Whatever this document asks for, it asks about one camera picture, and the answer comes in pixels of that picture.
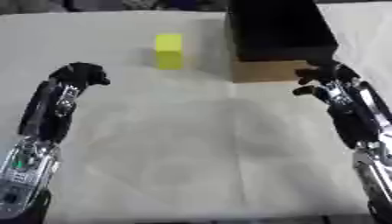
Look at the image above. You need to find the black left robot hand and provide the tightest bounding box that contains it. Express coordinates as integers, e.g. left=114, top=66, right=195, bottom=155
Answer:
left=17, top=61, right=112, bottom=144

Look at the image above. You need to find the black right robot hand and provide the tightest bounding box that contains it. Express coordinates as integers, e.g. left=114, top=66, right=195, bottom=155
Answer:
left=290, top=59, right=392, bottom=151

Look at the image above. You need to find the tan cardboard box black inside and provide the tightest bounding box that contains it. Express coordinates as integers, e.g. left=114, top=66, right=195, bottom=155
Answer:
left=223, top=0, right=340, bottom=84

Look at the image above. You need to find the yellow rectangular block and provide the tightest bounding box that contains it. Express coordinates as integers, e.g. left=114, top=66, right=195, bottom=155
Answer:
left=153, top=33, right=186, bottom=71

